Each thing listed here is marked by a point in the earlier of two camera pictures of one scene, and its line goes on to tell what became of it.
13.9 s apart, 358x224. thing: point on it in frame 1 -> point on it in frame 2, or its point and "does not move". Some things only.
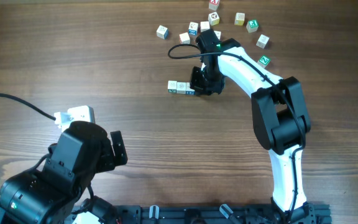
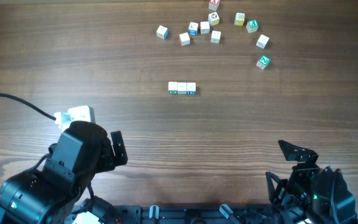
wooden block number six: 172,85 does not move
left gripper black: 107,162 does not move
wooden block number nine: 181,88 does not move
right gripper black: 199,90 -> 298,169
